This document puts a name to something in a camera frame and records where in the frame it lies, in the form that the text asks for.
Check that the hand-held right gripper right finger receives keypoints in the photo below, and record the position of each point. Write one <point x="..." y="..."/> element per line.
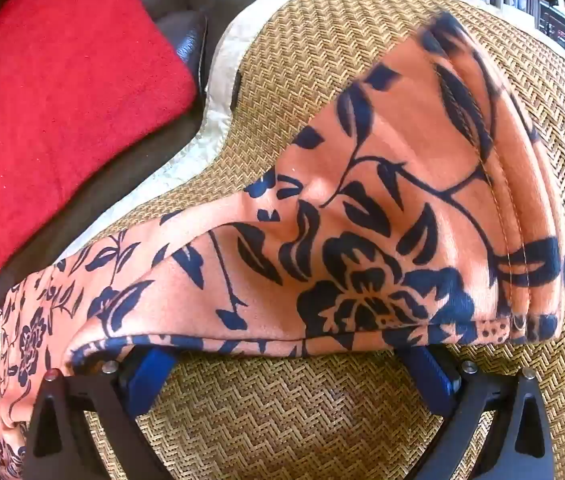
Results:
<point x="430" y="375"/>

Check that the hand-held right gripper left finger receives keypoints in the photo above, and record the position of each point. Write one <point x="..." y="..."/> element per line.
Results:
<point x="156" y="366"/>

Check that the salmon floral print garment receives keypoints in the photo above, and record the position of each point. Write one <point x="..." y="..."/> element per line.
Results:
<point x="362" y="210"/>

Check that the woven straw mat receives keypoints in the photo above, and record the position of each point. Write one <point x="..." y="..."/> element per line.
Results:
<point x="287" y="410"/>

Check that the red cloth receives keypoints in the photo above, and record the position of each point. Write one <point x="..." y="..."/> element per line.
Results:
<point x="62" y="110"/>

